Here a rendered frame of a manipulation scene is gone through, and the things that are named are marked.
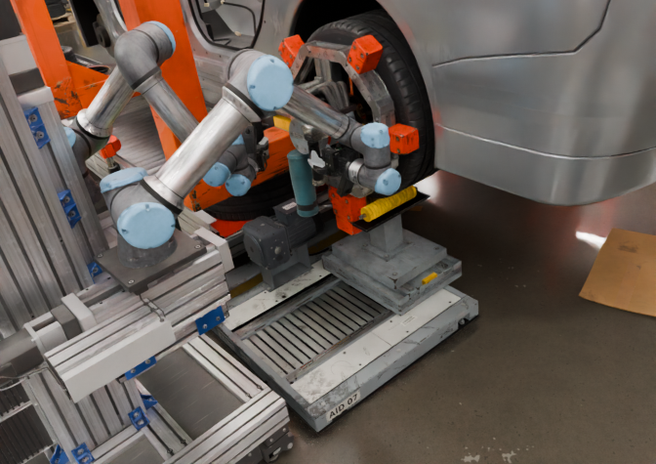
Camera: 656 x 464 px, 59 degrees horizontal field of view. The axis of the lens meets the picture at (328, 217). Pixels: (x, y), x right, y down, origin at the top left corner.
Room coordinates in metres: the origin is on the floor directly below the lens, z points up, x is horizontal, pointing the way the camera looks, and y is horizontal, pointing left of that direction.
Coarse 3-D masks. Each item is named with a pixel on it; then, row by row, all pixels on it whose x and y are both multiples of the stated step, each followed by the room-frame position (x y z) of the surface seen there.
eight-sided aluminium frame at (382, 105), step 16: (304, 48) 2.06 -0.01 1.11; (320, 48) 1.98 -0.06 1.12; (336, 48) 1.98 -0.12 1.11; (304, 64) 2.10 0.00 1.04; (304, 80) 2.19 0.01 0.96; (352, 80) 1.86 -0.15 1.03; (368, 80) 1.86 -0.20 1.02; (368, 96) 1.80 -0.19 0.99; (384, 96) 1.79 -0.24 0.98; (384, 112) 1.77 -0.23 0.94; (352, 192) 1.92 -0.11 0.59; (368, 192) 1.88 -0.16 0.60
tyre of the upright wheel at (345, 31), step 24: (336, 24) 2.05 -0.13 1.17; (360, 24) 2.00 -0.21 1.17; (384, 24) 2.00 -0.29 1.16; (384, 48) 1.88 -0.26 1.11; (408, 48) 1.90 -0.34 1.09; (384, 72) 1.85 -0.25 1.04; (408, 72) 1.83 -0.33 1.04; (408, 96) 1.79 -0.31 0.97; (408, 120) 1.77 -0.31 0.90; (432, 144) 1.81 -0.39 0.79; (408, 168) 1.79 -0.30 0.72; (432, 168) 1.89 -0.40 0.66
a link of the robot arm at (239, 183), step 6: (246, 168) 1.69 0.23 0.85; (252, 168) 1.75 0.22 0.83; (234, 174) 1.67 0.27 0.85; (240, 174) 1.68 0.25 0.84; (246, 174) 1.69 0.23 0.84; (252, 174) 1.73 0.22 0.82; (228, 180) 1.66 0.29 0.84; (234, 180) 1.66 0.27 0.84; (240, 180) 1.66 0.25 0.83; (246, 180) 1.67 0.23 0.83; (252, 180) 1.71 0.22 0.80; (228, 186) 1.66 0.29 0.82; (234, 186) 1.66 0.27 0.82; (240, 186) 1.66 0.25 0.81; (246, 186) 1.66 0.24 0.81; (234, 192) 1.66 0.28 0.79; (240, 192) 1.66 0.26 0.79
